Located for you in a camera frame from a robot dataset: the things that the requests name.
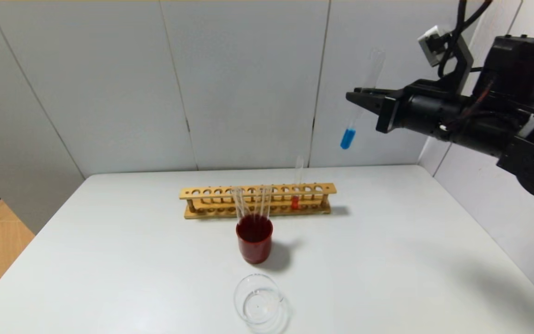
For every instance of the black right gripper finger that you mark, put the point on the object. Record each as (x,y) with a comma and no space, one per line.
(378,91)
(366,102)

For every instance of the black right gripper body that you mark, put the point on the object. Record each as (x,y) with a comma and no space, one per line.
(389,111)

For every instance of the test tube with blue pigment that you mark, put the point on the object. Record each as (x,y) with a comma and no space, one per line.
(348,138)

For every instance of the test tube with red pigment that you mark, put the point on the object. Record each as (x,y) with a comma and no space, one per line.
(295,202)

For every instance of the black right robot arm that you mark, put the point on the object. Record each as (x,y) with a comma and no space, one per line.
(517,69)

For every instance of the empty glass test tube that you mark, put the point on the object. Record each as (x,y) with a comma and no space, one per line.
(265,202)
(239,204)
(256,204)

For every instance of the wooden test tube rack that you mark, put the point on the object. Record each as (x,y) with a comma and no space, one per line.
(211,212)

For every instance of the red cup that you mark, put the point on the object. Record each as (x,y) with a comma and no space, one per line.
(254,248)

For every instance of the clear glass dish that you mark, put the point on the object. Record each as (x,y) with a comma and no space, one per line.
(260,306)

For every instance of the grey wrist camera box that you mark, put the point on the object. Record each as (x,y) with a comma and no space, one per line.
(431,44)

